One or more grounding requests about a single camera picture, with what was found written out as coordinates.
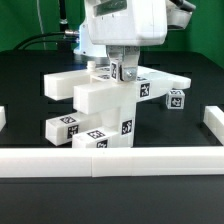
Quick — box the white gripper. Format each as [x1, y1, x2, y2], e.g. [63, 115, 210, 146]
[84, 0, 167, 82]

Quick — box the white chair seat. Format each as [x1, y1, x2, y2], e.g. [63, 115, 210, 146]
[100, 103, 136, 147]

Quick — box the white tagged cube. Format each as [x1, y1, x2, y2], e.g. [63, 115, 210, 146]
[110, 59, 122, 82]
[166, 89, 185, 109]

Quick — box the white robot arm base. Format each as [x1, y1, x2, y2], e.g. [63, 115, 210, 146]
[73, 0, 109, 58]

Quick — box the white U-shaped obstacle fence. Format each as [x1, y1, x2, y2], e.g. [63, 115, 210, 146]
[0, 106, 224, 179]

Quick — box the black cable bundle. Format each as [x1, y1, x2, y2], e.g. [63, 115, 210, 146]
[13, 0, 81, 52]

